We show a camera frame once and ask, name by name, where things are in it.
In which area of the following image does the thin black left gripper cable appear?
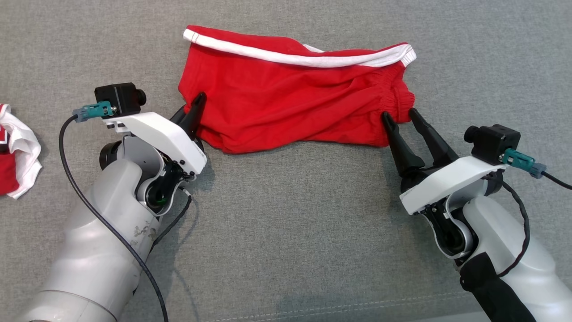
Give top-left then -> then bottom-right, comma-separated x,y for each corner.
150,195 -> 193,251

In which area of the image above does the thin black right gripper cable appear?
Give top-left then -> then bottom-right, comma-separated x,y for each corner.
485,177 -> 531,278

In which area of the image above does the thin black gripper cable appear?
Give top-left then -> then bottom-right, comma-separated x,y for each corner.
150,195 -> 193,251
485,177 -> 531,278

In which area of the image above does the teal right camera connector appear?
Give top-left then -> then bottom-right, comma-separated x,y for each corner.
503,148 -> 547,179

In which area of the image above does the black right camera cable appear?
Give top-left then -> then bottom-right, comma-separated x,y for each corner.
541,171 -> 572,190

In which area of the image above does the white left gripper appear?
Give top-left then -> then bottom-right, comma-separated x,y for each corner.
102,92 -> 208,211

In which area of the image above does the teal left camera connector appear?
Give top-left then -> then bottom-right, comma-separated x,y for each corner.
72,101 -> 116,123

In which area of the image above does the red Bulls basketball jersey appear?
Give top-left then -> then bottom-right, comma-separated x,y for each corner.
0,103 -> 43,200

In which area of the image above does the red shorts white trim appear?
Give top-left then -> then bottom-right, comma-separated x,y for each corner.
178,25 -> 417,155

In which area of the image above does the black camera cable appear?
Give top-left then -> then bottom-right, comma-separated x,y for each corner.
541,171 -> 572,190
59,114 -> 169,322

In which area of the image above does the black left camera cable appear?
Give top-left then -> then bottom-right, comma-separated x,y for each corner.
59,114 -> 169,322

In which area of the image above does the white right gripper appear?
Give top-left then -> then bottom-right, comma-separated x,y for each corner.
381,107 -> 508,260

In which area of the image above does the teal camera connector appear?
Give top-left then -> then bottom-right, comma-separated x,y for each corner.
72,101 -> 116,123
503,148 -> 547,179

